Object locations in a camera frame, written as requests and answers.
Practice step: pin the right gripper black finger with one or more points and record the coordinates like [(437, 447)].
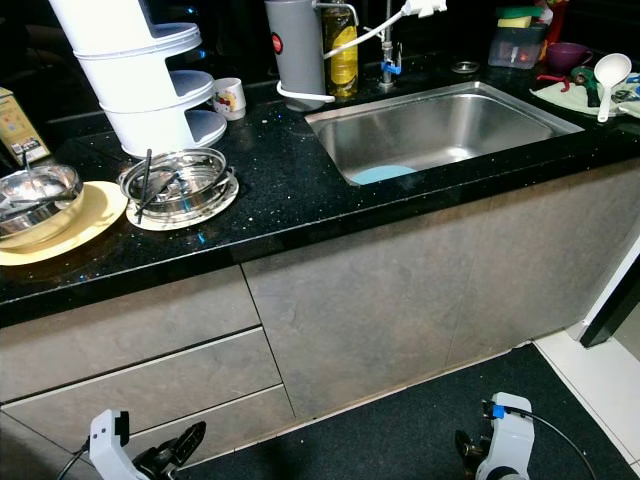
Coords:
[(462, 455), (462, 438)]

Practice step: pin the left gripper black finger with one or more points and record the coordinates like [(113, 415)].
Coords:
[(187, 459), (188, 438)]

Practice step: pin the black chopstick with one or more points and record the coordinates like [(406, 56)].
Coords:
[(146, 180)]

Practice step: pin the light blue plate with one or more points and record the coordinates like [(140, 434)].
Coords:
[(382, 174)]

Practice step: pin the grey drawer front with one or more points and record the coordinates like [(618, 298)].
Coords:
[(120, 325), (140, 385), (240, 420)]

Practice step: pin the black floor mat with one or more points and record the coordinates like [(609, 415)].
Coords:
[(410, 420)]

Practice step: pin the grey cabinet door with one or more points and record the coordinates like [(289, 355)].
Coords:
[(350, 310), (530, 260)]

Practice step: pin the flat steel plate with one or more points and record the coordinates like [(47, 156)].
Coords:
[(220, 205)]

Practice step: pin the pale yellow plate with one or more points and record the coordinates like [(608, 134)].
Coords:
[(95, 215)]

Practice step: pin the black tongs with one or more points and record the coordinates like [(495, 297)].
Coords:
[(175, 188)]

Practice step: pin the steel steamer pot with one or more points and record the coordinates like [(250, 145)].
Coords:
[(180, 180)]

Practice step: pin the large steel bowl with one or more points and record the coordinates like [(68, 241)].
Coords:
[(40, 195)]

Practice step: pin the stainless steel sink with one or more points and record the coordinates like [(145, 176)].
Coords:
[(440, 130)]

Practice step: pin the steel spoon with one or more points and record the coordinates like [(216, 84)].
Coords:
[(28, 158)]

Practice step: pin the white printed mug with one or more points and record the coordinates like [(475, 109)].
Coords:
[(228, 97)]

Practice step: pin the yellow cardboard box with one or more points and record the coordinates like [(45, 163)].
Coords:
[(22, 125)]

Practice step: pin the pale green cloth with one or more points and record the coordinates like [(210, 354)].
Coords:
[(585, 98)]

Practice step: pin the white tiered plastic rack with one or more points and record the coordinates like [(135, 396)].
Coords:
[(130, 70)]

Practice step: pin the clear plastic container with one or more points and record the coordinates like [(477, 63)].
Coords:
[(518, 48)]

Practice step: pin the steel faucet pipe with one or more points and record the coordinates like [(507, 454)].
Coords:
[(388, 50)]

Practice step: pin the white plastic ladle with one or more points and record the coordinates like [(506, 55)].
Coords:
[(612, 72)]

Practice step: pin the purple cup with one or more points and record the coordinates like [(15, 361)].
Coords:
[(570, 55)]

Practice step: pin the grey cylindrical water filter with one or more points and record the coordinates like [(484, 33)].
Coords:
[(295, 50)]

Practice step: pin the yellow green sponge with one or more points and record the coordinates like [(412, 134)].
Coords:
[(520, 15)]

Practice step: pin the white tap head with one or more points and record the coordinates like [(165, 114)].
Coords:
[(422, 8)]

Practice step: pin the red yellow packet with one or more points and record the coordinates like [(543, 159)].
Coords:
[(552, 12)]

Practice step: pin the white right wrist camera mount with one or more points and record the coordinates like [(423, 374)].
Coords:
[(508, 440)]

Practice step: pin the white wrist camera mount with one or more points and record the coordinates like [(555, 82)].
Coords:
[(105, 445), (508, 440)]

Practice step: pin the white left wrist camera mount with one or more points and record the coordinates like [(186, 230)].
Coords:
[(105, 445)]

